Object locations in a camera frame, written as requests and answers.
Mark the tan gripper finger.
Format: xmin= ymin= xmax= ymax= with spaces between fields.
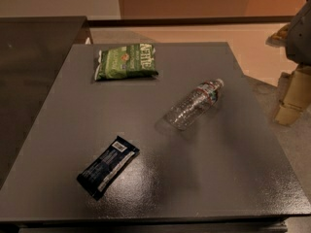
xmin=270 ymin=24 xmax=290 ymax=45
xmin=274 ymin=65 xmax=311 ymax=126

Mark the clear plastic water bottle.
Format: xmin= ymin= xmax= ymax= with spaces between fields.
xmin=164 ymin=79 xmax=225 ymax=130

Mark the green snack bag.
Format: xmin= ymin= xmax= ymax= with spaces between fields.
xmin=94 ymin=43 xmax=158 ymax=81

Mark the dark blue snack bar wrapper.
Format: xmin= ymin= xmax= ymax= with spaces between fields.
xmin=77 ymin=136 xmax=140 ymax=200

